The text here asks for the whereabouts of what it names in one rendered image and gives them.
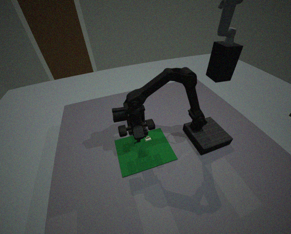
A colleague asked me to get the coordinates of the green circuit board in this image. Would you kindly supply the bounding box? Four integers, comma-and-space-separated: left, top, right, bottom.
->
115, 128, 178, 177

